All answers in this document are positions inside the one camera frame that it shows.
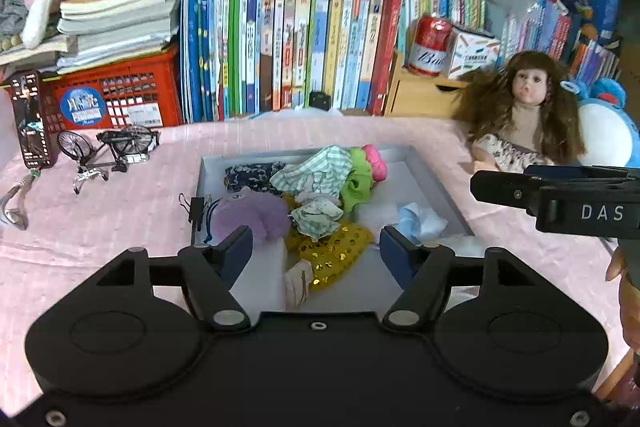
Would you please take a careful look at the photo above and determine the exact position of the white soft cloth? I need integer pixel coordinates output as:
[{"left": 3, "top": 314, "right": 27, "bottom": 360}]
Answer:
[{"left": 382, "top": 202, "right": 449, "bottom": 243}]

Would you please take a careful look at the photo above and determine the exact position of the grey lanyard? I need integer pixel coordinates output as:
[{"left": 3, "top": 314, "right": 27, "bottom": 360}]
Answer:
[{"left": 0, "top": 169, "right": 43, "bottom": 232}]

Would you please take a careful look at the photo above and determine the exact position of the small beige packet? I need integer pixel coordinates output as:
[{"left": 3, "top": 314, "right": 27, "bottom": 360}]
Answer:
[{"left": 284, "top": 258, "right": 315, "bottom": 308}]

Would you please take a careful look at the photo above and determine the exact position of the red drink can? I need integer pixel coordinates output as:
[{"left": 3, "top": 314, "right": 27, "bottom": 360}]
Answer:
[{"left": 407, "top": 14, "right": 453, "bottom": 78}]

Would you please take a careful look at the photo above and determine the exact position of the grey cloth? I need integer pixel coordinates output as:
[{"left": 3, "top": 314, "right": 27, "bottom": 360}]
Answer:
[{"left": 0, "top": 0, "right": 31, "bottom": 40}]

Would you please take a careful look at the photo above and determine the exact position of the green scrunchie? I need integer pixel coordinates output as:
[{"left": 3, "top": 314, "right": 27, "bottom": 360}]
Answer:
[{"left": 340, "top": 148, "right": 377, "bottom": 214}]

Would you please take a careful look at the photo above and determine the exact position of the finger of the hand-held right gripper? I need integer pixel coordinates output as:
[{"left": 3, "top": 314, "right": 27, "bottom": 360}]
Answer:
[
  {"left": 522, "top": 164, "right": 608, "bottom": 181},
  {"left": 470, "top": 169, "right": 551, "bottom": 211}
]

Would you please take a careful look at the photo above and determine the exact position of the stack of flat books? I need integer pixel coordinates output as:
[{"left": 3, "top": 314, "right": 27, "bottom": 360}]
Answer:
[{"left": 0, "top": 0, "right": 181, "bottom": 75}]

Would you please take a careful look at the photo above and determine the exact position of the gold sequin pouch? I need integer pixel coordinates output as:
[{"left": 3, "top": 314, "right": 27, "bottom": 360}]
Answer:
[{"left": 282, "top": 194, "right": 375, "bottom": 292}]

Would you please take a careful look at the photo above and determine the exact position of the blue plush toy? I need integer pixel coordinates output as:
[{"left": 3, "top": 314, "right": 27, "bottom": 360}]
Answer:
[{"left": 560, "top": 77, "right": 640, "bottom": 170}]

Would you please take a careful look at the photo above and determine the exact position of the black binder clip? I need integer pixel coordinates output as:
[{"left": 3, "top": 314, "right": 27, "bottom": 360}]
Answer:
[{"left": 179, "top": 193, "right": 211, "bottom": 224}]

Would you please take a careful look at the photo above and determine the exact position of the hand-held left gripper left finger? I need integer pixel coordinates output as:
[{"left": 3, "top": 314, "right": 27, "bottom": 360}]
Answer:
[{"left": 95, "top": 225, "right": 254, "bottom": 333}]

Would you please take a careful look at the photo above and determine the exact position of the grey shallow box tray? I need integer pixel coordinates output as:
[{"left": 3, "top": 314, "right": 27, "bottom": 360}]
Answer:
[{"left": 191, "top": 143, "right": 475, "bottom": 310}]

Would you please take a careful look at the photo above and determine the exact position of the wooden drawer box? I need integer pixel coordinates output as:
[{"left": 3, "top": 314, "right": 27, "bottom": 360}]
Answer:
[{"left": 384, "top": 49, "right": 471, "bottom": 118}]

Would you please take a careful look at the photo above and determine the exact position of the purple fluffy pom pouch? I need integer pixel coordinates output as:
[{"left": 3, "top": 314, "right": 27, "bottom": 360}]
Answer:
[{"left": 209, "top": 188, "right": 292, "bottom": 244}]

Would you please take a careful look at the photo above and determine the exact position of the navy floral drawstring pouch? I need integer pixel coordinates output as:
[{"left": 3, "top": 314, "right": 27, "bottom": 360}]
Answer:
[{"left": 202, "top": 162, "right": 287, "bottom": 247}]

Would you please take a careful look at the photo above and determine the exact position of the green checkered cloth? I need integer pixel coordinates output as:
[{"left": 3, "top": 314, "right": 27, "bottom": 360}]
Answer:
[{"left": 270, "top": 145, "right": 353, "bottom": 198}]

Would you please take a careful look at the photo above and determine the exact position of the small green floral cloth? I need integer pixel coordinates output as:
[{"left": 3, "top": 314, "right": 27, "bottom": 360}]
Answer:
[{"left": 290, "top": 198, "right": 345, "bottom": 243}]

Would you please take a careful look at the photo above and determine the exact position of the black toy bicycle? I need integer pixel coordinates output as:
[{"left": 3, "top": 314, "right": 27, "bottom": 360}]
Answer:
[{"left": 56, "top": 125, "right": 161, "bottom": 195}]

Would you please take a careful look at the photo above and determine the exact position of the pink scrunchie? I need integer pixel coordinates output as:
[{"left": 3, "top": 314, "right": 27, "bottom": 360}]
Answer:
[{"left": 361, "top": 144, "right": 388, "bottom": 182}]

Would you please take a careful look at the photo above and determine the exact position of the white printed carton box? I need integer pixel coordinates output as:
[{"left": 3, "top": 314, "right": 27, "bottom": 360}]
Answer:
[{"left": 442, "top": 27, "right": 502, "bottom": 80}]

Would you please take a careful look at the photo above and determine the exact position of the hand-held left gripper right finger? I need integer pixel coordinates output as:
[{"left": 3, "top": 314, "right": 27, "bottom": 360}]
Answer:
[{"left": 379, "top": 225, "right": 538, "bottom": 333}]

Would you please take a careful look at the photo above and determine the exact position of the red plastic crate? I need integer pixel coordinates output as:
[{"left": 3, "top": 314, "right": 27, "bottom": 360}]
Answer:
[{"left": 42, "top": 44, "right": 183, "bottom": 132}]

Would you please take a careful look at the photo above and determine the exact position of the row of tall books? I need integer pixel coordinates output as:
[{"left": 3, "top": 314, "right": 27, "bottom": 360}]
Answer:
[{"left": 179, "top": 0, "right": 405, "bottom": 124}]

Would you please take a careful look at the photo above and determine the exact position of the person's right hand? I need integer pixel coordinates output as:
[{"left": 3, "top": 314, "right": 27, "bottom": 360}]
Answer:
[{"left": 606, "top": 239, "right": 640, "bottom": 360}]

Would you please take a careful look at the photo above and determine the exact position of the dark portrait card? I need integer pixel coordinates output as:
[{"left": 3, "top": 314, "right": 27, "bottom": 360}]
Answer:
[{"left": 9, "top": 71, "right": 57, "bottom": 169}]

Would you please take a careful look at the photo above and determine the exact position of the brown haired doll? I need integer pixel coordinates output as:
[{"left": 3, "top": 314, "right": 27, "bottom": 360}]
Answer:
[{"left": 452, "top": 51, "right": 587, "bottom": 174}]

